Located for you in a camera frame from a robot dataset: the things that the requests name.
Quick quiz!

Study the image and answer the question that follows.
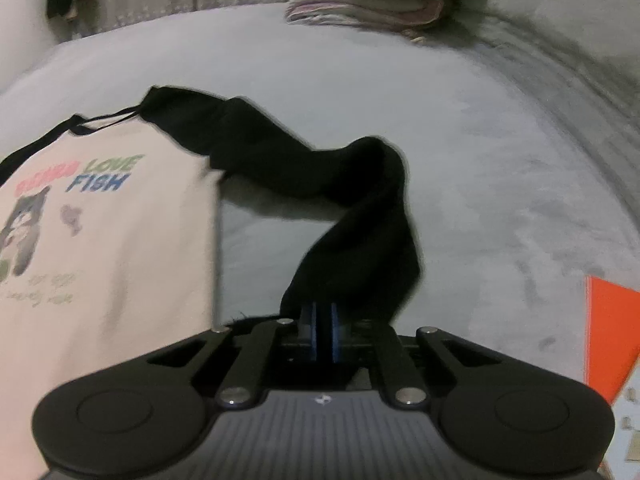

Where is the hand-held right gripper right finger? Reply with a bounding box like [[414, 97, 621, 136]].
[[322, 302, 501, 409]]

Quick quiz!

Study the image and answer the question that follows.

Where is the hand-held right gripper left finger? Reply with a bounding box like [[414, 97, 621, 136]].
[[150, 302, 321, 408]]

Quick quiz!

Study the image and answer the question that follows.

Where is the cream shirt with black sleeves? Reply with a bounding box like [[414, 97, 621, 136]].
[[0, 86, 426, 480]]

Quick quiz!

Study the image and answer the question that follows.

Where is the grey bed blanket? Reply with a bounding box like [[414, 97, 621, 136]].
[[0, 0, 640, 480]]

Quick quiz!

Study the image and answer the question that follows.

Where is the orange paper box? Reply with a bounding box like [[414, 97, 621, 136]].
[[582, 275, 640, 480]]

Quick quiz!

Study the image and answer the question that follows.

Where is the grey quilted bedspread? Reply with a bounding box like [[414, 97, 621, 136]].
[[470, 0, 640, 171]]

